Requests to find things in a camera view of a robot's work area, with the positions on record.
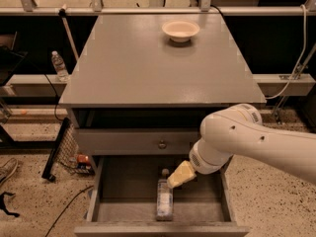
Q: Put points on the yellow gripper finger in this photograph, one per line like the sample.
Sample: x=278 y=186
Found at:
x=183 y=174

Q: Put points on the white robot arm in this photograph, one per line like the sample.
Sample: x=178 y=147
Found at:
x=239 y=130

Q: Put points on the round metal drawer knob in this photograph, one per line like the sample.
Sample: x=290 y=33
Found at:
x=162 y=144

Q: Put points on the open grey middle drawer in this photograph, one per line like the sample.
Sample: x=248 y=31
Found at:
x=123 y=202

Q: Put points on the grey drawer cabinet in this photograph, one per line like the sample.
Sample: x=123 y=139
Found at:
x=131 y=75

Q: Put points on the closed grey top drawer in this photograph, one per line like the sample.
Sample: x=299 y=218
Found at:
x=136 y=141

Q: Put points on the clear water bottle on ledge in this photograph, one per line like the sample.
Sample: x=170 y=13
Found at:
x=59 y=66

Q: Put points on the orange can on floor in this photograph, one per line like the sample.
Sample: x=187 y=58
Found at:
x=82 y=160

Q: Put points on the white paper bowl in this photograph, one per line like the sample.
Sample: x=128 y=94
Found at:
x=180 y=31

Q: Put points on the wooden stick with black tape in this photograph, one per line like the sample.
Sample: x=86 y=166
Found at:
x=62 y=14

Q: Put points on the black wire mesh rack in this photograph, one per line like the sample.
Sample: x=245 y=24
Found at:
x=65 y=152

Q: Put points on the metal railing frame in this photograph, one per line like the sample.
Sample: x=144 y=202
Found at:
x=98 y=10

